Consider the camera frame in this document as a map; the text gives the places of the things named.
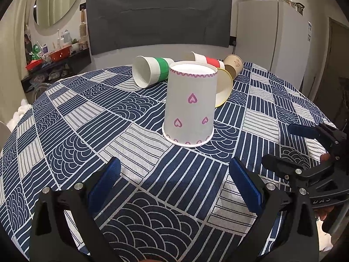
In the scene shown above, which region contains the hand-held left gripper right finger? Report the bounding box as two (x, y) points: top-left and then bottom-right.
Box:
(229, 157), (320, 262)

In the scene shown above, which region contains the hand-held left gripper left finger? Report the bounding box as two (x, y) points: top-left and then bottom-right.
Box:
(29, 157), (122, 262)

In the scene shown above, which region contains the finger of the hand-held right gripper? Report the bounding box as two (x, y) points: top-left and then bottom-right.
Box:
(288, 123), (347, 150)
(262, 154), (312, 189)

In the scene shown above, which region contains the white cup with pink hearts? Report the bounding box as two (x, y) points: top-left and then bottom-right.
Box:
(162, 61), (218, 148)

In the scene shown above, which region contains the yellow paper cup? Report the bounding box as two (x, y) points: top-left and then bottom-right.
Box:
(215, 68), (233, 108)

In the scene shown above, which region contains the brown paper cup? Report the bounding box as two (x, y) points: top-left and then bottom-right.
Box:
(224, 55), (244, 79)

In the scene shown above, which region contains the white cup with red band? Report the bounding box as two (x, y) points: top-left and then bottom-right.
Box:
(190, 51), (225, 69)

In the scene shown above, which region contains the white cup with green band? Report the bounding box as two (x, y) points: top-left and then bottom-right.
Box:
(133, 56), (175, 88)

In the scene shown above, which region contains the person's right hand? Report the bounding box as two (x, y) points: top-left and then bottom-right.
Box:
(319, 153), (335, 222)

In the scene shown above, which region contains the navy patterned tablecloth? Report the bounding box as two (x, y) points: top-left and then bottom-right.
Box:
(0, 61), (339, 257)

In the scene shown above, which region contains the brown door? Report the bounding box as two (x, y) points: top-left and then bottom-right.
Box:
(326, 17), (349, 131)

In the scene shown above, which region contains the white refrigerator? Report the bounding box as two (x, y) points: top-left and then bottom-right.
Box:
(236, 0), (311, 90)

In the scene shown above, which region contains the white fluffy cloth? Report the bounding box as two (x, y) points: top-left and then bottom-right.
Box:
(7, 98), (33, 131)

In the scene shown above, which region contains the steel pot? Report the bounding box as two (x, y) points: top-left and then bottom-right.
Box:
(291, 2), (305, 16)

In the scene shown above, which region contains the black side shelf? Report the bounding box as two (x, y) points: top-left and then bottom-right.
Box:
(21, 48), (92, 93)

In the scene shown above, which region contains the red colander basket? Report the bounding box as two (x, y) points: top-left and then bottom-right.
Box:
(48, 47), (72, 61)

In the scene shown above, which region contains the red plastic basin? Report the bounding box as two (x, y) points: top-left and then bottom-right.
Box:
(26, 59), (44, 71)

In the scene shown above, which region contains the dark grey wall panel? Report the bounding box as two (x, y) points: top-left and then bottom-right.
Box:
(86, 0), (233, 56)

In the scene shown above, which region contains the oval wall mirror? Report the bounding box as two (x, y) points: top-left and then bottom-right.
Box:
(33, 0), (84, 29)

